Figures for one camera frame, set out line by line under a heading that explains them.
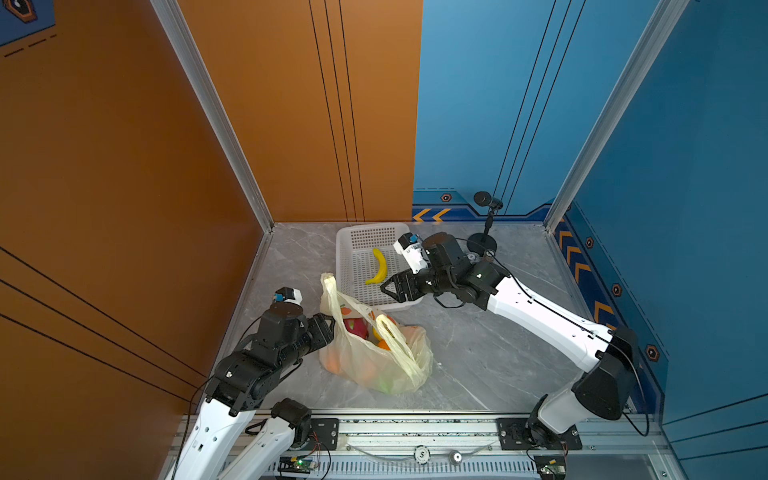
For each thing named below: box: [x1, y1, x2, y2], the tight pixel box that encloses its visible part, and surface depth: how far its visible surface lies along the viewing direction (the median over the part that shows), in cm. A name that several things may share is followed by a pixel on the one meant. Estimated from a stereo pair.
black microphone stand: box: [467, 191, 503, 257], surface depth 110 cm
